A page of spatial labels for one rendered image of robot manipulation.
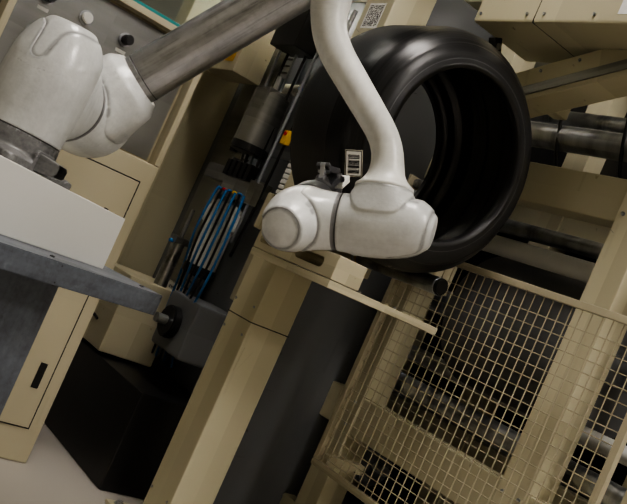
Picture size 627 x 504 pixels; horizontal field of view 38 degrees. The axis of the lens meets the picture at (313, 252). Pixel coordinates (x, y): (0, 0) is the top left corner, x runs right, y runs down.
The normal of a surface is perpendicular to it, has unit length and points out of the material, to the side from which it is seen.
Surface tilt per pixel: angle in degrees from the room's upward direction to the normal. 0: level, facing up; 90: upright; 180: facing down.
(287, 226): 108
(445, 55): 81
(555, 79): 90
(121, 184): 90
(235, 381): 90
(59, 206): 90
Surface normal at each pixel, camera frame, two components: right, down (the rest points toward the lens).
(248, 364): 0.54, 0.22
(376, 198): -0.22, -0.28
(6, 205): 0.76, 0.32
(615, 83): -0.22, 0.93
